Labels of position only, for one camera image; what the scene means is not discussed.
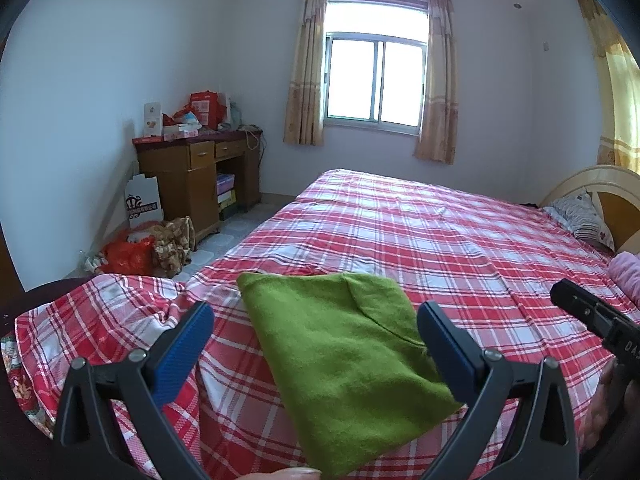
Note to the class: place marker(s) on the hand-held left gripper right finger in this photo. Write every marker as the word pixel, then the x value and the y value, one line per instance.
pixel 445 355

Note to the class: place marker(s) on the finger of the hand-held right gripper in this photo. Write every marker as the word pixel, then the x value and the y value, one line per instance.
pixel 580 305

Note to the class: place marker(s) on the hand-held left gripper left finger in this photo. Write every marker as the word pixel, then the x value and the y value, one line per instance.
pixel 182 355

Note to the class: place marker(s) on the green striped knit sweater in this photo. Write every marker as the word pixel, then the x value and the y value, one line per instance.
pixel 340 370

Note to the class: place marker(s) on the person's right hand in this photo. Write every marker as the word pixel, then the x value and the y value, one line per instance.
pixel 602 410

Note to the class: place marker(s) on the person's left hand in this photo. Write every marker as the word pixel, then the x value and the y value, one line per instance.
pixel 287 475

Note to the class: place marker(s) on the pink fleece blanket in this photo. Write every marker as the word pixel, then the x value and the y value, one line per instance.
pixel 629 280

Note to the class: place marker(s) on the striped floral pillow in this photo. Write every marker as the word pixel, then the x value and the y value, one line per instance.
pixel 582 217

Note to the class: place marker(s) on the brown patterned bag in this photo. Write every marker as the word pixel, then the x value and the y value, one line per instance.
pixel 172 247

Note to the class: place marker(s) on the bed with red plaid sheet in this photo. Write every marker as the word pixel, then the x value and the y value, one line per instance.
pixel 425 240

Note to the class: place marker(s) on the cream wooden headboard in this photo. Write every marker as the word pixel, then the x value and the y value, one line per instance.
pixel 620 185

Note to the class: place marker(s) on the white printed paper bag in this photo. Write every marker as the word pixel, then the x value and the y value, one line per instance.
pixel 144 202

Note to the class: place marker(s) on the colourful printed quilt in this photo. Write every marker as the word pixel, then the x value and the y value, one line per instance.
pixel 25 395

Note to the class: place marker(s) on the stack of boxes under desk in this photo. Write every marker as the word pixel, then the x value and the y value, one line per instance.
pixel 226 195

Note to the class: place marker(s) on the brown wooden desk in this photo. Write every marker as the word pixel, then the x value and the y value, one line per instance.
pixel 185 185

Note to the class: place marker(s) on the yellow patterned curtain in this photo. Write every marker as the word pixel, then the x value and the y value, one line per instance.
pixel 620 100

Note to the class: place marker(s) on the red plastic bag with packets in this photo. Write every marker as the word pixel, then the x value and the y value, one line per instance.
pixel 182 119

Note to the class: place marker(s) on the white upright card box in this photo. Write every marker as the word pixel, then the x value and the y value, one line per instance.
pixel 153 119

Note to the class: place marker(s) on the red gift box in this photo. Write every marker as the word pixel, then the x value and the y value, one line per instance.
pixel 204 110

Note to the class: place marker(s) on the beige patterned curtain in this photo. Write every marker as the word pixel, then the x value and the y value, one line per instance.
pixel 437 85
pixel 305 70

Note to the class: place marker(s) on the sliding glass window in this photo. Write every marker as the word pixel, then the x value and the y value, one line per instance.
pixel 375 75

